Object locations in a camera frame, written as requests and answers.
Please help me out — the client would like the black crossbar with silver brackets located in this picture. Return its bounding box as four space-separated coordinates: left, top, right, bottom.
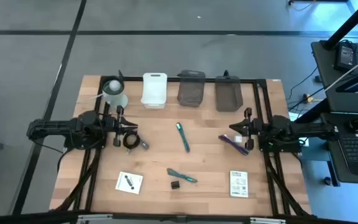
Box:
0 210 358 224

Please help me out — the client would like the black power adapter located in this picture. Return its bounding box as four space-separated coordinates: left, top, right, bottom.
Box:
333 41 357 72

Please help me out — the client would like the white thin rod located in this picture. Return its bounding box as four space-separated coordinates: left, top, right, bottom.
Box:
323 50 358 93

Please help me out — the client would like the black floor cable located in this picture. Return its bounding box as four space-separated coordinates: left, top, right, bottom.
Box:
285 66 320 110

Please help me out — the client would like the black diagonal pole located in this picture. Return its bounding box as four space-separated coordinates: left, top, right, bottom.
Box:
321 0 358 51

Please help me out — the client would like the dark translucent plastic bin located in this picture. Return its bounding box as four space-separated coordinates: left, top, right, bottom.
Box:
176 69 206 108
214 74 244 113

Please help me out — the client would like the black aluminium table frame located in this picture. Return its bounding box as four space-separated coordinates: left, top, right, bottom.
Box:
54 75 312 218

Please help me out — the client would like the black desk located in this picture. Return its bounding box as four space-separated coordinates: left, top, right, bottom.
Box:
293 39 358 185

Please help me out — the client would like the white plastic bin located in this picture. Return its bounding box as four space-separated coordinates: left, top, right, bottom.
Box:
140 72 168 110

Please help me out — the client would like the white card with black print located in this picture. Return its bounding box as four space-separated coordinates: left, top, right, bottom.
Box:
114 170 144 195

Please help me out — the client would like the white lamp cable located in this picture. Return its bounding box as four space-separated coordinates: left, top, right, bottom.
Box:
75 92 106 104

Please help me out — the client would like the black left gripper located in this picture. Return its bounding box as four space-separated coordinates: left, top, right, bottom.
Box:
106 105 139 147

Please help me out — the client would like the orange floor cable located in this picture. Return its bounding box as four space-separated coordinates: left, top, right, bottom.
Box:
288 0 318 12

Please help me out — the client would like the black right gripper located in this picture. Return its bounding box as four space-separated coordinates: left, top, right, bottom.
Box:
229 106 261 151

